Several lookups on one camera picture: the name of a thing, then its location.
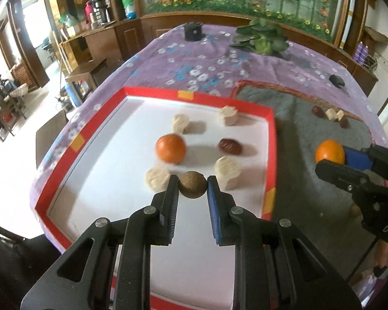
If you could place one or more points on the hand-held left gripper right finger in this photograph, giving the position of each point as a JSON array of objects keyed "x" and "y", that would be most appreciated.
[{"x": 213, "y": 213}]

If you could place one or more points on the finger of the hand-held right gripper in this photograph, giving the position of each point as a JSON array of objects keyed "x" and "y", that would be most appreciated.
[
  {"x": 359, "y": 157},
  {"x": 339, "y": 174}
]

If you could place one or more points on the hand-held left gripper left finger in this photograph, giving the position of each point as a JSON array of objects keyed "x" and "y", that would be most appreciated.
[{"x": 173, "y": 206}]

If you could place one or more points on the orange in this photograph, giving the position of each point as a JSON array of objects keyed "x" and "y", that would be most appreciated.
[
  {"x": 170, "y": 148},
  {"x": 328, "y": 150}
]

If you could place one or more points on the brown round fruit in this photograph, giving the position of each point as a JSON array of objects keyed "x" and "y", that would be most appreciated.
[
  {"x": 354, "y": 211},
  {"x": 192, "y": 184}
]

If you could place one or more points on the red box white inside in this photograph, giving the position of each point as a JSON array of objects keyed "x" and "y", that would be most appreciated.
[{"x": 116, "y": 184}]

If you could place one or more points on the person's right hand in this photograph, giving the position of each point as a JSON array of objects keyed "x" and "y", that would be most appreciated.
[{"x": 384, "y": 255}]

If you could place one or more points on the beige ridged cylinder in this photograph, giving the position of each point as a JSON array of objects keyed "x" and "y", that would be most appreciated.
[
  {"x": 228, "y": 115},
  {"x": 180, "y": 123},
  {"x": 228, "y": 171},
  {"x": 156, "y": 178}
]

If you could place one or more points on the red date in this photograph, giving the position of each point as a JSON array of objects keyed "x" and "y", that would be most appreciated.
[
  {"x": 317, "y": 110},
  {"x": 229, "y": 146},
  {"x": 343, "y": 122}
]

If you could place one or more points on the grey felt mat red trim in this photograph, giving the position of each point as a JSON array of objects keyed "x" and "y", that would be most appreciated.
[{"x": 294, "y": 168}]

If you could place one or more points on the small beige cube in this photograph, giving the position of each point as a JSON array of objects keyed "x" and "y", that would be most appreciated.
[
  {"x": 330, "y": 114},
  {"x": 340, "y": 115}
]

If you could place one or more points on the white cloth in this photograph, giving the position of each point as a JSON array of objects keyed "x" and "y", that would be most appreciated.
[{"x": 365, "y": 279}]

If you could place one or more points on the wooden bedside cabinet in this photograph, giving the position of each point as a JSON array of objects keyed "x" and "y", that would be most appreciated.
[
  {"x": 359, "y": 71},
  {"x": 116, "y": 38}
]

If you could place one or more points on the purple spray bottle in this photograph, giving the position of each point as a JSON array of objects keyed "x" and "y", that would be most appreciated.
[
  {"x": 359, "y": 51},
  {"x": 365, "y": 54}
]

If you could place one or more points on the purple floral bedsheet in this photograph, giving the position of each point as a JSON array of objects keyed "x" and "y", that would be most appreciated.
[{"x": 187, "y": 61}]

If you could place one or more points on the blue bottle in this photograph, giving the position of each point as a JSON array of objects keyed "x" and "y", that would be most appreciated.
[{"x": 70, "y": 93}]

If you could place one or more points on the artificial green plant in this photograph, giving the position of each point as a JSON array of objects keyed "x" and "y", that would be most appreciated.
[{"x": 262, "y": 37}]

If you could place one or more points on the wooden stool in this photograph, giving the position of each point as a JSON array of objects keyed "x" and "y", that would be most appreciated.
[{"x": 84, "y": 76}]

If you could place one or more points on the dark cloth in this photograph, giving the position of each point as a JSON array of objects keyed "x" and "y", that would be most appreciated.
[{"x": 9, "y": 264}]

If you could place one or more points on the black cup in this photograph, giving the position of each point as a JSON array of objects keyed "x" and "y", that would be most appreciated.
[{"x": 193, "y": 32}]

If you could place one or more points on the wooden chair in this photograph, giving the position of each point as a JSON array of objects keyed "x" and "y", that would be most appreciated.
[{"x": 3, "y": 103}]

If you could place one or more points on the green water bottle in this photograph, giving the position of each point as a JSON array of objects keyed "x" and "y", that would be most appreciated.
[{"x": 128, "y": 5}]

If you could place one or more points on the pink bottle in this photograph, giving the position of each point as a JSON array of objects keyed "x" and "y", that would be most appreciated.
[{"x": 89, "y": 12}]

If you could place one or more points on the black silver thermos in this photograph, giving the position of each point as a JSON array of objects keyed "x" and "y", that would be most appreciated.
[{"x": 98, "y": 8}]

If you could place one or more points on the green plastic bag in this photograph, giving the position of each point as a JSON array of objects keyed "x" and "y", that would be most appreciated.
[{"x": 68, "y": 19}]

